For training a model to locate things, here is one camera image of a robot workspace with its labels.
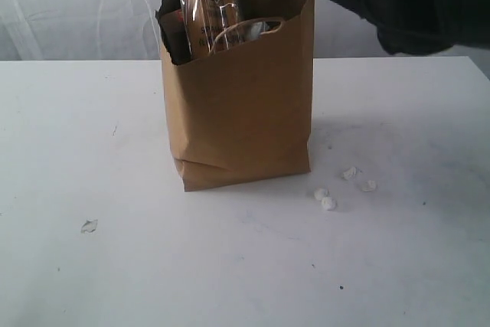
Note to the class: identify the brown paper shopping bag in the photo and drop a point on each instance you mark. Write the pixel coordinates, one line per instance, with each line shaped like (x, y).
(245, 114)

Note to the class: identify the small white blue salt pack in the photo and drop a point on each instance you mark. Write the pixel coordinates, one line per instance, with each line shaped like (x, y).
(254, 30)

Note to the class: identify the spaghetti packet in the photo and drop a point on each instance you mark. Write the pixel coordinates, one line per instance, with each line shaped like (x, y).
(212, 26)

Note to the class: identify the brown pouch with orange label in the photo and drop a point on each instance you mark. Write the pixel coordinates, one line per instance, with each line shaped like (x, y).
(174, 35)

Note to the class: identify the small clear plastic scrap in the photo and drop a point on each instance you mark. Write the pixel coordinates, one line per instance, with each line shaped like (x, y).
(89, 226)

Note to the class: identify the white curtain backdrop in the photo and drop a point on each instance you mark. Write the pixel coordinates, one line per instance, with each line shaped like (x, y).
(79, 30)

